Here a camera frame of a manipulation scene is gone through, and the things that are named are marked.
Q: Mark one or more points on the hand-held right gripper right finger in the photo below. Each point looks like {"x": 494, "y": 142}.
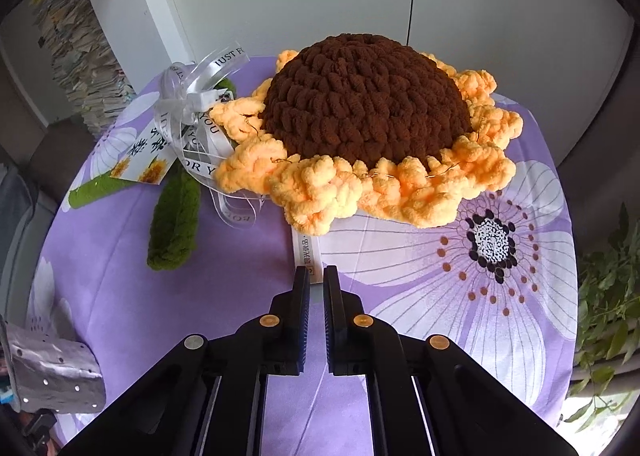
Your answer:
{"x": 330, "y": 321}

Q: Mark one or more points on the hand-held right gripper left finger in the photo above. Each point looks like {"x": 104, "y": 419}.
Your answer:
{"x": 302, "y": 316}

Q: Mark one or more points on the grey fabric pen holder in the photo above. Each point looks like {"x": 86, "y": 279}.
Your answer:
{"x": 55, "y": 371}

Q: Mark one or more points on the purple floral tablecloth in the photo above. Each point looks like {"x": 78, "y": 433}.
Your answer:
{"x": 240, "y": 276}

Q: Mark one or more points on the sunflower gift tag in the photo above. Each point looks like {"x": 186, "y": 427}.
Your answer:
{"x": 145, "y": 161}

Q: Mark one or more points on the crochet sunflower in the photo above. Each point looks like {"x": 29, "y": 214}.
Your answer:
{"x": 365, "y": 101}

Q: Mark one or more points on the white printed ribbon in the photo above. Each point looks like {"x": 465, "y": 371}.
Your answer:
{"x": 172, "y": 111}

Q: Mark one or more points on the green potted plant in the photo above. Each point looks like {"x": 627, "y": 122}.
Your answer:
{"x": 610, "y": 296}

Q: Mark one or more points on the stack of papers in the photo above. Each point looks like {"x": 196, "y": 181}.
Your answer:
{"x": 85, "y": 61}

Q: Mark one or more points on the white cabinet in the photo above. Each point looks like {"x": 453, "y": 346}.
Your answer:
{"x": 130, "y": 11}

